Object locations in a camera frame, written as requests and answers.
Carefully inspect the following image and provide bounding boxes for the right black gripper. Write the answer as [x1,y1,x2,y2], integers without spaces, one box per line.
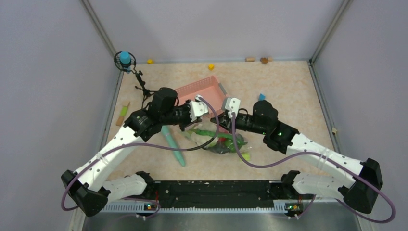
[211,111,268,135]

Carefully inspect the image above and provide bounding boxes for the green bell pepper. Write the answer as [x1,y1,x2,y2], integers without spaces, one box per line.
[184,128,248,154]

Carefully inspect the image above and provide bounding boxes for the clear pink zip bag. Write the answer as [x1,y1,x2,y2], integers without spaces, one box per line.
[182,122,251,161]

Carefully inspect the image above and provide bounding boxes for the pink plastic basket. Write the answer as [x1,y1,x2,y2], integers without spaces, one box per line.
[175,76,228,115]

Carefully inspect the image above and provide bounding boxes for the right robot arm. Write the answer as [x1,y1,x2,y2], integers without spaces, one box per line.
[210,98,383,214]

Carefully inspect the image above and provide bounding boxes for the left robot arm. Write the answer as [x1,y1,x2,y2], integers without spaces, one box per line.
[61,87,211,217]

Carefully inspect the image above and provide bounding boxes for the teal silicone tool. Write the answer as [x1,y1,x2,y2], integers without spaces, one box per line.
[161,126,186,167]

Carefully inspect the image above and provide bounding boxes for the blue toy block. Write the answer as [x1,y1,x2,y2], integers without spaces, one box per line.
[258,94,266,101]

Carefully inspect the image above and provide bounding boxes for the wooden cork cylinder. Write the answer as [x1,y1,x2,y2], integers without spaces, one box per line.
[245,57,255,62]

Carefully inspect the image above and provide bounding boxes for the brown wooden piece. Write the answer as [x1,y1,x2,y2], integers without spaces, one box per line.
[260,57,270,64]

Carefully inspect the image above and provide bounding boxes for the green and wood stick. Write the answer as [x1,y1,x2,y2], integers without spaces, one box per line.
[115,101,130,127]

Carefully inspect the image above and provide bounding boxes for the blue microphone on tripod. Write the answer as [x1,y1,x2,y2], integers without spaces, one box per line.
[113,51,156,108]

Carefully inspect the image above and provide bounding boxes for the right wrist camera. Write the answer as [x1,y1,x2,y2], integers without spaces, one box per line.
[221,97,241,119]

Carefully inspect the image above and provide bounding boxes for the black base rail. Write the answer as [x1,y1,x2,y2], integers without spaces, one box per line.
[135,180,304,209]

